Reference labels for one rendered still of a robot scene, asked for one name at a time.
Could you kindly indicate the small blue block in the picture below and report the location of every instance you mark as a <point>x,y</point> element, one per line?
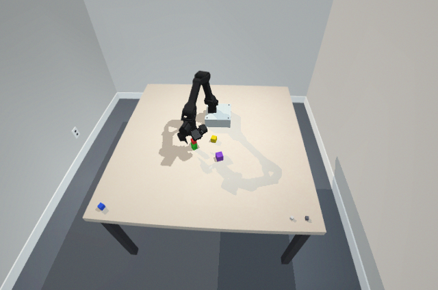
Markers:
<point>101,206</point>

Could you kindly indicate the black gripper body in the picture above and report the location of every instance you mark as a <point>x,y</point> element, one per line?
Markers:
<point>201,128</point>

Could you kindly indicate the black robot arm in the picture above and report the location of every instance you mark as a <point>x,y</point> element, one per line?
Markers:
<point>189,110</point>

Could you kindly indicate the purple cube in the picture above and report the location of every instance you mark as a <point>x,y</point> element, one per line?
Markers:
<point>219,156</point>

